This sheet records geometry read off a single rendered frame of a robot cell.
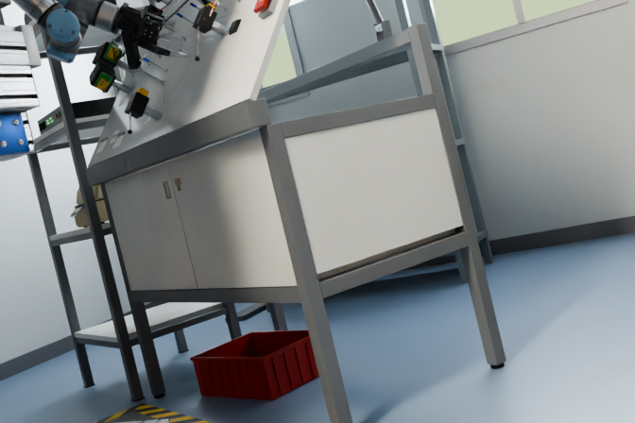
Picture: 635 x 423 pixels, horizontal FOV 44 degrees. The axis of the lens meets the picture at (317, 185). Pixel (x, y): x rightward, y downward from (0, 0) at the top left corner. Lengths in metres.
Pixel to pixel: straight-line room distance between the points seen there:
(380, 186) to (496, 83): 2.25
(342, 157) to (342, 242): 0.22
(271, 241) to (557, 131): 2.46
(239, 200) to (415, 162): 0.49
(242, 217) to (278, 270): 0.19
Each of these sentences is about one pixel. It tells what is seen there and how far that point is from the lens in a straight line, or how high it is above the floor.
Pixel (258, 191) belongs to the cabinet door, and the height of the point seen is 0.65.
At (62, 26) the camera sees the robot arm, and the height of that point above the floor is 1.15.
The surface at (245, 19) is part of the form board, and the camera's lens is 2.16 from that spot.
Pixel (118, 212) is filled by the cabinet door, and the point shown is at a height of 0.68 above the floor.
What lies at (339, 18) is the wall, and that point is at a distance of 4.54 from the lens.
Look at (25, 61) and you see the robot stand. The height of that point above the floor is 1.03.
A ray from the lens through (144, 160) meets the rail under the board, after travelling 2.44.
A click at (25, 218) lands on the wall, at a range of 4.64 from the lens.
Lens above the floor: 0.67
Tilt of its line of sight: 1 degrees down
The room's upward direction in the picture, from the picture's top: 14 degrees counter-clockwise
